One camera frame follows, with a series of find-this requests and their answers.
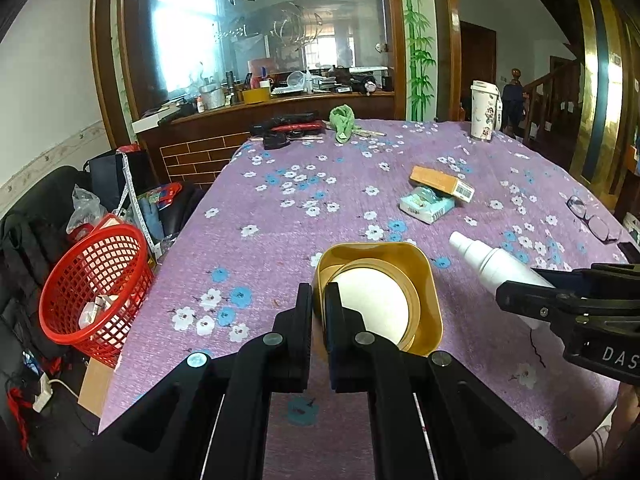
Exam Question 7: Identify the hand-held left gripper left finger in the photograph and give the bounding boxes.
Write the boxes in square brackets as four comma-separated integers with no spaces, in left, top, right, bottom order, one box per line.
[75,284,313,480]

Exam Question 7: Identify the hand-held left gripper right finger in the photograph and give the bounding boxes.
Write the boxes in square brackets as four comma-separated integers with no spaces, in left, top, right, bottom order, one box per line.
[325,284,581,480]

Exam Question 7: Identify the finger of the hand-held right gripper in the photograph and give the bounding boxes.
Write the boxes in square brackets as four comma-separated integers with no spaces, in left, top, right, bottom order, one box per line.
[496,281,593,333]
[532,262,640,306]

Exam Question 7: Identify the white spray bottle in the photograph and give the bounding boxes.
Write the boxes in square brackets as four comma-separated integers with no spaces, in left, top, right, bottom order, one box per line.
[448,231,556,331]

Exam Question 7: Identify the yellow square tin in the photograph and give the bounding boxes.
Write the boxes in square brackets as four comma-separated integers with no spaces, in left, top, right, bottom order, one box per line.
[312,241,443,358]

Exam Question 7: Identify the red plastic basket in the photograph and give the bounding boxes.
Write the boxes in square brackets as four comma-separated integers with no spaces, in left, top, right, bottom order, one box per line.
[39,224,156,368]

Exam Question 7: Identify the person's right forearm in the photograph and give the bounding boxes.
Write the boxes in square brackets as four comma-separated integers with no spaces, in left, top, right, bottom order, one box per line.
[607,382,640,456]

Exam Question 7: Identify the eyeglasses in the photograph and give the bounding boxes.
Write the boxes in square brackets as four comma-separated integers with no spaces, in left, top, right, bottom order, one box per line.
[566,195,622,244]

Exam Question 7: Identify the person's striped clothing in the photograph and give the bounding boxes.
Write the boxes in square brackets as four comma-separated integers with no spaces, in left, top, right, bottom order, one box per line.
[570,425,613,466]

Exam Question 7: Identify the white teal-print box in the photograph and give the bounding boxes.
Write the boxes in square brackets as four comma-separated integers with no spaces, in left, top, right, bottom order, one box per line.
[399,186,456,224]

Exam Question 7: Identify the orange barcode box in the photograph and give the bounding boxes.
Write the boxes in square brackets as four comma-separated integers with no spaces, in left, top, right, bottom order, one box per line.
[410,165,475,204]

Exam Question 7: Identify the wooden stair railing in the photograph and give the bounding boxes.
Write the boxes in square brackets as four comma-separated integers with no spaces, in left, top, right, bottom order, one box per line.
[502,60,583,146]

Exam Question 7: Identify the dark blue jacket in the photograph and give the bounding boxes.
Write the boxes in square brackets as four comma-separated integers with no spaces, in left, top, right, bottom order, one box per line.
[501,82,526,133]

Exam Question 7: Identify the white printed tumbler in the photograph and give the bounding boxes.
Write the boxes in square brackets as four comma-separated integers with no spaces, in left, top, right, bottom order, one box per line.
[470,80,503,142]

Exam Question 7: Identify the red blue printed bag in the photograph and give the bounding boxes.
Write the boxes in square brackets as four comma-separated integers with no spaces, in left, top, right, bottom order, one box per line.
[135,182,183,241]

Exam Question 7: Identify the cardboard box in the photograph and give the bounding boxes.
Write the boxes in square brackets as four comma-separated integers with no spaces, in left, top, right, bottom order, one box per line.
[77,360,116,418]

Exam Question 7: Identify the wooden brick-pattern counter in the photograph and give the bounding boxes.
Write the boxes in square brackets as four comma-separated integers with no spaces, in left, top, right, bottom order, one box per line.
[132,91,396,191]

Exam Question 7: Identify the gold pillar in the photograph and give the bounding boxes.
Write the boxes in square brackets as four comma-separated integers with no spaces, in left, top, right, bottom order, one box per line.
[570,0,626,191]

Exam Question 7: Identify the black red hand tool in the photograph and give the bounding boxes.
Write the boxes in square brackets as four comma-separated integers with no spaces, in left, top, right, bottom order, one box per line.
[250,112,326,136]

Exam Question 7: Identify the white measuring tape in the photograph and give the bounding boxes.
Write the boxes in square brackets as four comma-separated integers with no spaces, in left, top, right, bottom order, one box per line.
[122,152,158,261]

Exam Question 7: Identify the green cloth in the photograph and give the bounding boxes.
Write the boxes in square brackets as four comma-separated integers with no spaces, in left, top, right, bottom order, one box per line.
[328,105,357,143]

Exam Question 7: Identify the crumpled clear plastic bag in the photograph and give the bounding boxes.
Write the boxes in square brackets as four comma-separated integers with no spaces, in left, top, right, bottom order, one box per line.
[66,185,108,233]

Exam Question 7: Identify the black bag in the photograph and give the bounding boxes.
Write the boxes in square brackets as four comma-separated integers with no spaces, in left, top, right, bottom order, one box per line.
[84,150,151,201]

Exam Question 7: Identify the white power strip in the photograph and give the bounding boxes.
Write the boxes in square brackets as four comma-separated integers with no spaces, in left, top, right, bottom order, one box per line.
[32,372,53,413]

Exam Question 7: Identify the metal pot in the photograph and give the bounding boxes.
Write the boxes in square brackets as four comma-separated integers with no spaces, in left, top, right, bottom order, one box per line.
[199,85,227,109]

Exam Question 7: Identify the brown wooden door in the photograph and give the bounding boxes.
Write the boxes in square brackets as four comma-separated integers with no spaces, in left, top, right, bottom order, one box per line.
[460,20,497,121]

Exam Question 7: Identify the bamboo painted pillar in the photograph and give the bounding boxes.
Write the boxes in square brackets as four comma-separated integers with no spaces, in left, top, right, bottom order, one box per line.
[397,0,437,122]

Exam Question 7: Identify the black chair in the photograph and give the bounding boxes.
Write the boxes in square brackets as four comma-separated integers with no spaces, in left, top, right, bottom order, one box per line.
[0,165,101,281]

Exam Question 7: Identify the etched glass partition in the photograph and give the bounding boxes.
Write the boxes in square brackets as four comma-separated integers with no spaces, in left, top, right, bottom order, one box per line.
[122,0,396,121]

